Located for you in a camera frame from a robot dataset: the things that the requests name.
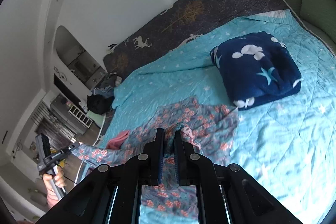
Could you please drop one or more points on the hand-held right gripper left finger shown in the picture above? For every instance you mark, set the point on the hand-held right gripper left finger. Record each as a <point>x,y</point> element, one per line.
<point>160,166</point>

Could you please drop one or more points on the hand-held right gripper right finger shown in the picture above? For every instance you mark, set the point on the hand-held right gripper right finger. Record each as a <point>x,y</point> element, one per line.
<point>178,166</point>

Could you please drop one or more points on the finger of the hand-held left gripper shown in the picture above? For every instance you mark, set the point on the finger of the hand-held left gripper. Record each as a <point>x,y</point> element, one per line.
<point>73,147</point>

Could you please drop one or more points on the floral teal garment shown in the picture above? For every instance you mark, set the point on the floral teal garment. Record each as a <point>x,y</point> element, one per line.
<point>210,129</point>

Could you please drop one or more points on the person's left forearm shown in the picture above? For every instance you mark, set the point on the person's left forearm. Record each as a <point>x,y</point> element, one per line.
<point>52,200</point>

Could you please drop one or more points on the person's left hand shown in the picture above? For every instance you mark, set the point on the person's left hand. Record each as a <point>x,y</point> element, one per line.
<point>59,178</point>

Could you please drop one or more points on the white divided organizer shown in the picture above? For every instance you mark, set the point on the white divided organizer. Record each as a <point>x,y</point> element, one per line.
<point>80,115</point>

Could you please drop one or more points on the pink garment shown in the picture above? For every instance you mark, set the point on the pink garment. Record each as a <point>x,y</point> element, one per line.
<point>118,140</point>

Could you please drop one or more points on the black bag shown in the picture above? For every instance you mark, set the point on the black bag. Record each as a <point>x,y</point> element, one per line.
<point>98,104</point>

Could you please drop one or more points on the turquoise star quilt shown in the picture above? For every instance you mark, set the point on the turquoise star quilt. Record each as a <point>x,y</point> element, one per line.
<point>275,148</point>

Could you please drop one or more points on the navy fleece blanket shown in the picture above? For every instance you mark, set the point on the navy fleece blanket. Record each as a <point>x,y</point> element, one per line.
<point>257,77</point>

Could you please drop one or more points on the dark deer print bedsheet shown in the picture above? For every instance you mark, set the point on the dark deer print bedsheet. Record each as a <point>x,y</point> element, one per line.
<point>223,3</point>

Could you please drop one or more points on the arched wall niche shelf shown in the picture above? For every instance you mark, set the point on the arched wall niche shelf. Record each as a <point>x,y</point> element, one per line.
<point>76,56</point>

